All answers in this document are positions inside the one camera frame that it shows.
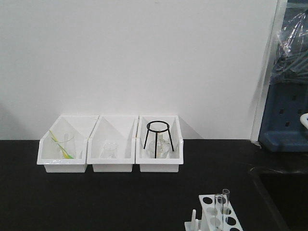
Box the rear clear glass test tube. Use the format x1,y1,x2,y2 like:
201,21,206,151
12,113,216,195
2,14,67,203
222,189,231,215

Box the clear glass test tube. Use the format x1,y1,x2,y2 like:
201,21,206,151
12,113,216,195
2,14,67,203
214,194,224,231
222,189,231,215

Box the front clear glass test tube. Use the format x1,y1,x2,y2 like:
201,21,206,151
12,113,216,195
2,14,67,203
214,194,224,231

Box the white test tube rack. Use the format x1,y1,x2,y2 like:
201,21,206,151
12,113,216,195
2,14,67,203
184,194,243,231

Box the blue-grey pegboard drying rack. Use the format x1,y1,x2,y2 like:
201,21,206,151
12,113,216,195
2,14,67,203
258,1,308,152

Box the black metal tripod stand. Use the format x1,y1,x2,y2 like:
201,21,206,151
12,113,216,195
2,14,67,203
143,120,174,159

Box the right white plastic bin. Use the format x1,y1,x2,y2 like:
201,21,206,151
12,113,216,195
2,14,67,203
135,115,184,172

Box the white plastic bin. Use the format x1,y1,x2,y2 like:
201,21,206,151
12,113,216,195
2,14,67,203
87,115,139,172
135,115,184,172
37,115,99,173

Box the clear glass flask right bin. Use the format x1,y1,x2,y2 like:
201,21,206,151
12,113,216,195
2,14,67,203
146,134,179,159

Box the clear glass flask bin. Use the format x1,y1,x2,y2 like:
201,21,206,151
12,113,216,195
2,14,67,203
146,134,179,159
101,142,118,159

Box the middle white plastic bin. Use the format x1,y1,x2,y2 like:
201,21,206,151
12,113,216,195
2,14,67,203
87,115,139,172

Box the clear glass flask middle bin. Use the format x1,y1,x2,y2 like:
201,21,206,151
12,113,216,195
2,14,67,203
101,142,118,159

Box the clear glass beaker left bin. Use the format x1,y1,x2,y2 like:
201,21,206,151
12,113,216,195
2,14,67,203
58,133,77,159

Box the left white plastic bin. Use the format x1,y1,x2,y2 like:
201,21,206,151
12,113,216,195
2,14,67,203
37,115,99,173

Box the clear bag of pegs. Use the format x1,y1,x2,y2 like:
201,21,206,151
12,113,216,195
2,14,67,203
270,0,308,84

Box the white lab faucet green knobs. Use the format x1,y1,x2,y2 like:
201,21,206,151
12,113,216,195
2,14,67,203
300,113,308,129

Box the black lab sink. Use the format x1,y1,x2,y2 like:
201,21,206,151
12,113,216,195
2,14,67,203
249,167,308,231

